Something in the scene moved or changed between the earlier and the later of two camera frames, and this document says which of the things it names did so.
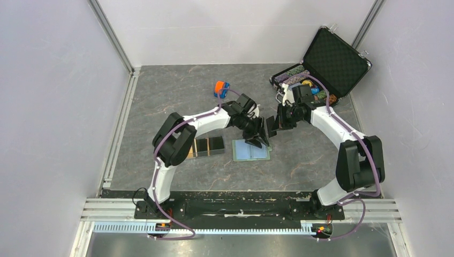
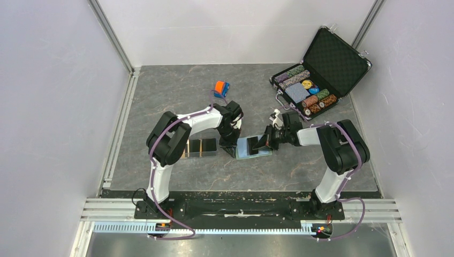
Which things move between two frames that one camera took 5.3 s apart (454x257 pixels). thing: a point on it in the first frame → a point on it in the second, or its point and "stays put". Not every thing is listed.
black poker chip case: (333, 63) stays put
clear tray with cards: (202, 147) stays put
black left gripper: (251, 136) → (230, 146)
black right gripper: (282, 123) → (266, 140)
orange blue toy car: (219, 89) stays put
